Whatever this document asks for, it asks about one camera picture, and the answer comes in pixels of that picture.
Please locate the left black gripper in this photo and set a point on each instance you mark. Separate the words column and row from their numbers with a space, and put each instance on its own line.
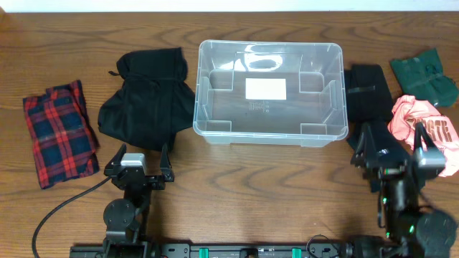
column 165, row 170

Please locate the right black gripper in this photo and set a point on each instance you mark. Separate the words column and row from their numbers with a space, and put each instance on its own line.
column 396, row 172

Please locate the pink printed shirt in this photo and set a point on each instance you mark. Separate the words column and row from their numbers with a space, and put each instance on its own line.
column 408, row 111

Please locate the black cloth with band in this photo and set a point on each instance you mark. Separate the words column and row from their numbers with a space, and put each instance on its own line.
column 367, row 94

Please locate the dark navy cloth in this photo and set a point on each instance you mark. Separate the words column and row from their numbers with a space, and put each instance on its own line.
column 381, row 135

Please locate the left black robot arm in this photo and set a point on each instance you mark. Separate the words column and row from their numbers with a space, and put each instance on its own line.
column 126, row 218

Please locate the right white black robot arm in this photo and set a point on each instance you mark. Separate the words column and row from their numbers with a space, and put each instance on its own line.
column 397, row 177

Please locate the large black garment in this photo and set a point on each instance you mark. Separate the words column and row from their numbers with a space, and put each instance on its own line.
column 154, row 102

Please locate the dark green folded cloth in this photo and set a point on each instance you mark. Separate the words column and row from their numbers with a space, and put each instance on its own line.
column 423, row 77

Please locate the red blue plaid cloth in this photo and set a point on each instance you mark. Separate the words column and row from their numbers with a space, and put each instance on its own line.
column 63, row 143

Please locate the clear plastic storage bin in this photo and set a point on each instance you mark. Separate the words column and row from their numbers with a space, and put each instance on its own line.
column 313, row 115

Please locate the white label in bin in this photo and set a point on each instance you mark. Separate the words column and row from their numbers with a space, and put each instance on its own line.
column 265, row 89

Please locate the black mounting rail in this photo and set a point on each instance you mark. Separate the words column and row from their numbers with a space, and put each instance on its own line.
column 177, row 250

